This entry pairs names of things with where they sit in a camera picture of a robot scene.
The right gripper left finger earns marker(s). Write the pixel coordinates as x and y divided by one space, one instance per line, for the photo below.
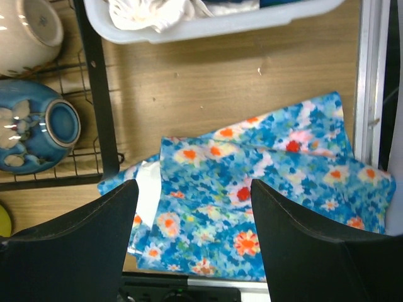
77 256

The dark blue jeans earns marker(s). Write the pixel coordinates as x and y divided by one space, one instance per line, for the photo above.
261 3

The white bowl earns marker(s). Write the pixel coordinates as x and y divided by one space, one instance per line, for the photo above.
31 36

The yellow green nested bowl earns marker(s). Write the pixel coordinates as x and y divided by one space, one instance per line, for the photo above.
6 225

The aluminium frame rail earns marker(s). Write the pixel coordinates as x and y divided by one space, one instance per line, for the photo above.
372 54

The white cloth in basket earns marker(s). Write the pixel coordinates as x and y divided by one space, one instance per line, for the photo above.
163 15

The black wire dish rack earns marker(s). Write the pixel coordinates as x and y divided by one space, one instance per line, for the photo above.
80 75

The dark floral bowl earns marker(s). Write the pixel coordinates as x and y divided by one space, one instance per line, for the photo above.
39 128

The white plastic laundry basket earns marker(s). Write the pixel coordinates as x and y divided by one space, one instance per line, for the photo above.
99 18

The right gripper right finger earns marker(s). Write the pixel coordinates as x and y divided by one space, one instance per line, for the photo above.
308 257

